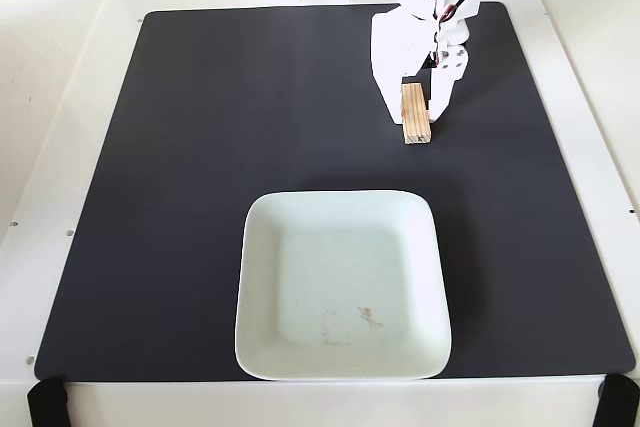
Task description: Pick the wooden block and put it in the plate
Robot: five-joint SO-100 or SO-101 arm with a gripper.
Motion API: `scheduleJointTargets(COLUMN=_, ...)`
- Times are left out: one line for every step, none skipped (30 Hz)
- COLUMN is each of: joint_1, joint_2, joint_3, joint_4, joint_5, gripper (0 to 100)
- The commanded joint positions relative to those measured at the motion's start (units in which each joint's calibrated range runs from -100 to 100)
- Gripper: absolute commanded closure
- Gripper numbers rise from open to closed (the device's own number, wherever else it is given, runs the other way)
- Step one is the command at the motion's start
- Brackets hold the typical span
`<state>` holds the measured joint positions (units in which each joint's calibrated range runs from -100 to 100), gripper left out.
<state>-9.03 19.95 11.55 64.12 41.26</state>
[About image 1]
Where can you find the grooved wooden block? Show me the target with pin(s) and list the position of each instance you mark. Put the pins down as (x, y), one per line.
(416, 114)

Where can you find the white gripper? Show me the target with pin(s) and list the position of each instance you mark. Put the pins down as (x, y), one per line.
(400, 54)

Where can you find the black rubber mat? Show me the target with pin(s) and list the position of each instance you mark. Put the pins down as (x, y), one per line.
(200, 172)

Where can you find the white square plate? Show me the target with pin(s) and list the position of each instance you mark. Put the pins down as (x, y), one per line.
(340, 287)

